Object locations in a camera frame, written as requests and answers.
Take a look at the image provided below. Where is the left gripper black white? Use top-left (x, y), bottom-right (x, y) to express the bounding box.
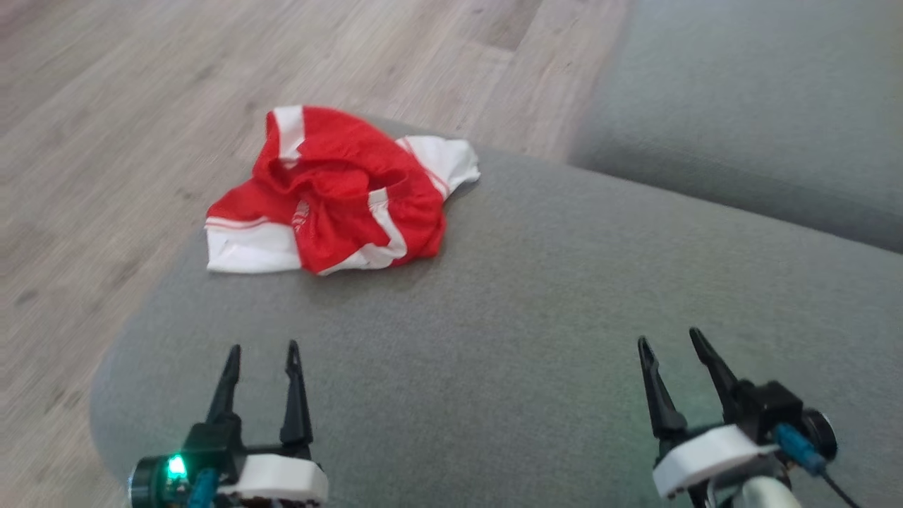
top-left (129, 340), bottom-right (329, 508)

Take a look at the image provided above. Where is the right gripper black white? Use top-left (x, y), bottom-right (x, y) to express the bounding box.
top-left (638, 327), bottom-right (838, 508)

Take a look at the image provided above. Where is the red garment with white trim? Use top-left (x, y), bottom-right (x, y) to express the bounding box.
top-left (205, 104), bottom-right (482, 276)

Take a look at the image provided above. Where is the grey sofa seat cushion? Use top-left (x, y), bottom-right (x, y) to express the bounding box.
top-left (90, 116), bottom-right (903, 508)

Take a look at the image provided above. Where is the grey sofa back cushion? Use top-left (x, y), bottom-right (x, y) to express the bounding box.
top-left (568, 0), bottom-right (903, 253)

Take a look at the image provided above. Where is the right gripper cable blue plug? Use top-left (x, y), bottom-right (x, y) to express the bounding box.
top-left (774, 423), bottom-right (863, 508)

